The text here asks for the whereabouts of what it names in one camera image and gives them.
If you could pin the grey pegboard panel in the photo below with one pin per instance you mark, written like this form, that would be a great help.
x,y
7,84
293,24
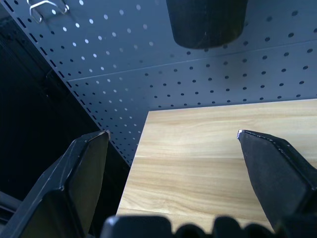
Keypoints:
x,y
153,74

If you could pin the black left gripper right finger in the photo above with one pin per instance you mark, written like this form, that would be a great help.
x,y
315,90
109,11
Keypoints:
x,y
275,173

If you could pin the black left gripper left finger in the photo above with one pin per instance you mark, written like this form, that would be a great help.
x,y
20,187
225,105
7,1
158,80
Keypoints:
x,y
76,178

